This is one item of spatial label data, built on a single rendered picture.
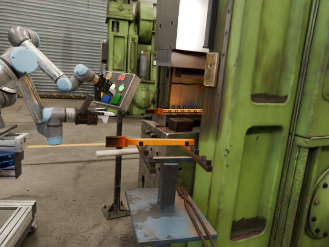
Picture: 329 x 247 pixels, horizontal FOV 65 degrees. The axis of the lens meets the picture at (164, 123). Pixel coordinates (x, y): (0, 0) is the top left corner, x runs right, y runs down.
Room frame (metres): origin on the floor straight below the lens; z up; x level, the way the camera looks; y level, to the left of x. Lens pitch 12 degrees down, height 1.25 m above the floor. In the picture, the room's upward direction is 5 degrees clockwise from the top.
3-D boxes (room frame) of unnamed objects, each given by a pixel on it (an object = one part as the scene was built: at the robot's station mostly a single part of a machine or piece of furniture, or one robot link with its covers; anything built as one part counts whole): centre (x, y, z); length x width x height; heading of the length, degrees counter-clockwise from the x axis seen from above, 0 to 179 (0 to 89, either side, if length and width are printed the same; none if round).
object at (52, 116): (1.30, 0.57, 0.98); 0.11 x 0.08 x 0.09; 117
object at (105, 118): (1.36, 0.32, 0.97); 0.09 x 0.03 x 0.06; 81
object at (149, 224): (1.01, -0.03, 0.66); 0.40 x 0.30 x 0.02; 16
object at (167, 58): (1.70, -0.15, 1.32); 0.42 x 0.20 x 0.10; 117
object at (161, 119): (1.70, -0.15, 0.96); 0.42 x 0.20 x 0.09; 117
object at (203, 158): (0.90, -0.07, 0.93); 0.23 x 0.06 x 0.02; 106
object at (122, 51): (6.95, 0.73, 1.45); 2.18 x 1.23 x 2.89; 113
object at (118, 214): (2.06, 0.37, 0.05); 0.22 x 0.22 x 0.09; 27
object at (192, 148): (1.01, -0.03, 0.93); 0.23 x 0.06 x 0.02; 106
